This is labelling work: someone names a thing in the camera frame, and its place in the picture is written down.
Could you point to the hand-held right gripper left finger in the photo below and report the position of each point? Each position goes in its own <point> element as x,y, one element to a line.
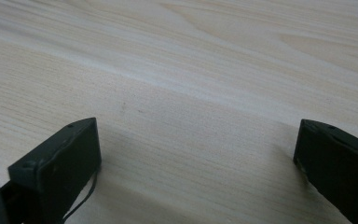
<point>60,168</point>

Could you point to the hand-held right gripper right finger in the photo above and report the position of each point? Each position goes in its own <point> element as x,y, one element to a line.
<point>338,165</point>

